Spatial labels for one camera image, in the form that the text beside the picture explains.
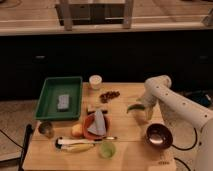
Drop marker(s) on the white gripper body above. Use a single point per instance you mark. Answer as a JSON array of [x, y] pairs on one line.
[[147, 99]]

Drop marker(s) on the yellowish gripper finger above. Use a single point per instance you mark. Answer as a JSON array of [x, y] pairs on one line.
[[149, 113]]

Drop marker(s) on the green pepper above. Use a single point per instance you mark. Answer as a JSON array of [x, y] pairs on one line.
[[135, 107]]

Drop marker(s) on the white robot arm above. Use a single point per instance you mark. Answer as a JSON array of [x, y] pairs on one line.
[[158, 88]]

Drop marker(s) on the green plastic cup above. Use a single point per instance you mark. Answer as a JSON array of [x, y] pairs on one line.
[[107, 150]]

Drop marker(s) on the white plastic cup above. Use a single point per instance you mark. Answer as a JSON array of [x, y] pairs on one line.
[[95, 82]]

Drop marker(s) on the small metal cup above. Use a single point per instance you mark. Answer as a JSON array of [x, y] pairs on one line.
[[46, 129]]

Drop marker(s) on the dark purple bowl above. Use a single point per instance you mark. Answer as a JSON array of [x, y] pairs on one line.
[[159, 136]]

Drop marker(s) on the bunch of red grapes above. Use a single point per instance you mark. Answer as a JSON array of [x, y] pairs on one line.
[[106, 97]]

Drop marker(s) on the grey cloth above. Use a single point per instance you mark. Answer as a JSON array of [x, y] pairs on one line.
[[98, 126]]

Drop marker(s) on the orange fruit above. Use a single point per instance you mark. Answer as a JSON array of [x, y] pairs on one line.
[[76, 130]]

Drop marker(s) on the yellow banana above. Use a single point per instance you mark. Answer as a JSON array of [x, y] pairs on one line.
[[75, 148]]

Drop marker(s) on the grey sponge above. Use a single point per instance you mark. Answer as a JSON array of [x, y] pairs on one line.
[[63, 102]]

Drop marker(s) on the green plastic tray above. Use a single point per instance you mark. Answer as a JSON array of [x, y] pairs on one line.
[[48, 100]]

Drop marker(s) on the black table leg bar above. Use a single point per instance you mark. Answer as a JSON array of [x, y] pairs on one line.
[[28, 132]]

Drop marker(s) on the white handled knife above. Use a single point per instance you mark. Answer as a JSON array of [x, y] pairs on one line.
[[66, 141]]

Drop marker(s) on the wooden stool frame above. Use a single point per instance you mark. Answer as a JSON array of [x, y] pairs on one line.
[[72, 13]]

